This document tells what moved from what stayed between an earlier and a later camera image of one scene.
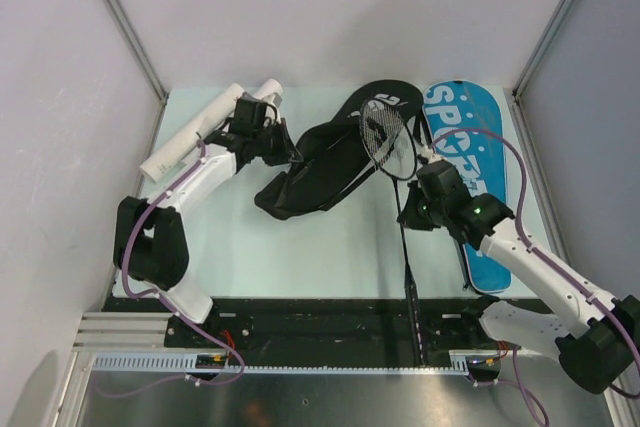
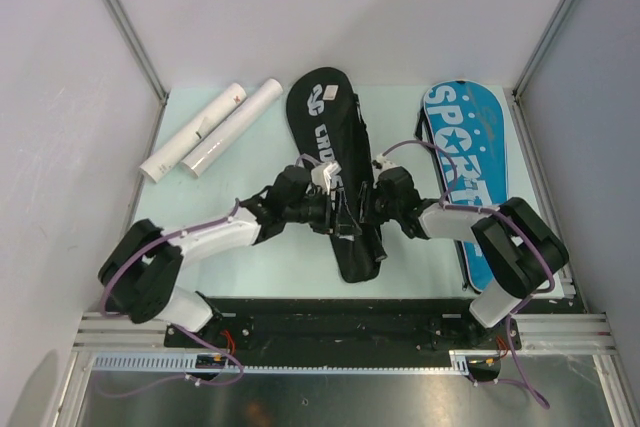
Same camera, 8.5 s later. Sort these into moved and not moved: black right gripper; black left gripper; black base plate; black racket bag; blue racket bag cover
Moved: black right gripper; black racket bag; black left gripper
Not moved: black base plate; blue racket bag cover
